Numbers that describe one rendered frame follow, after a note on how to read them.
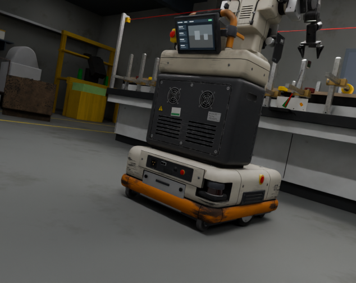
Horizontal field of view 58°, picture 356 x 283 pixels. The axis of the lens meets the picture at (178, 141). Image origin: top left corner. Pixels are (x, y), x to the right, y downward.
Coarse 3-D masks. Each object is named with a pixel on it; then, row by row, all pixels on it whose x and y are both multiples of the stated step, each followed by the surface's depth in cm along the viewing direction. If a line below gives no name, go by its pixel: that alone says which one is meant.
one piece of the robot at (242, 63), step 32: (160, 64) 170; (192, 64) 156; (224, 64) 143; (256, 64) 144; (160, 96) 169; (192, 96) 154; (224, 96) 142; (256, 96) 149; (160, 128) 167; (192, 128) 153; (224, 128) 141; (256, 128) 154; (224, 160) 141
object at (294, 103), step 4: (280, 100) 265; (284, 100) 263; (292, 100) 258; (296, 100) 256; (300, 100) 253; (304, 100) 251; (276, 104) 267; (280, 104) 265; (288, 104) 260; (292, 104) 258; (296, 104) 255; (304, 104) 251; (288, 108) 260; (292, 108) 258; (296, 108) 255; (300, 108) 253; (304, 108) 251
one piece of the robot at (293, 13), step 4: (292, 0) 168; (296, 0) 166; (288, 4) 169; (292, 4) 168; (296, 4) 167; (288, 8) 168; (292, 8) 167; (296, 8) 169; (288, 12) 168; (292, 12) 167; (296, 12) 169; (288, 16) 172; (292, 16) 171; (296, 16) 170; (292, 20) 175; (296, 20) 174
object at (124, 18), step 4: (124, 16) 423; (128, 16) 428; (124, 20) 424; (128, 20) 427; (120, 24) 425; (120, 28) 424; (120, 32) 424; (120, 36) 425; (120, 40) 426; (120, 44) 427; (116, 48) 427; (116, 52) 426; (116, 56) 426; (116, 60) 427; (116, 64) 428; (116, 68) 429; (112, 72) 429; (112, 80) 428; (112, 84) 429
